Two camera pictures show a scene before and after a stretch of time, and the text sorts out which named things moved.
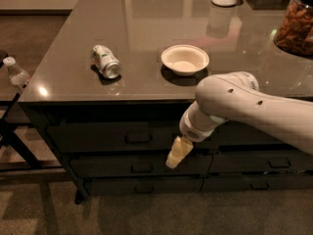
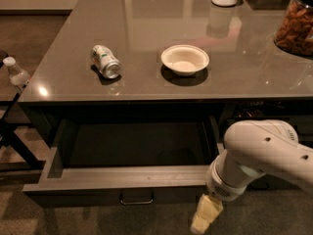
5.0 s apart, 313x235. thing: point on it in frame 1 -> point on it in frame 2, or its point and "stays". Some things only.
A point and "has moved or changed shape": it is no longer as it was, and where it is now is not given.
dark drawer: x=129 y=137 has moved or changed shape
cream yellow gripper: x=192 y=130 -> x=222 y=187
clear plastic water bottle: x=18 y=76 stays
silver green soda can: x=107 y=62 stays
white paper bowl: x=185 y=59 stays
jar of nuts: x=294 y=30 stays
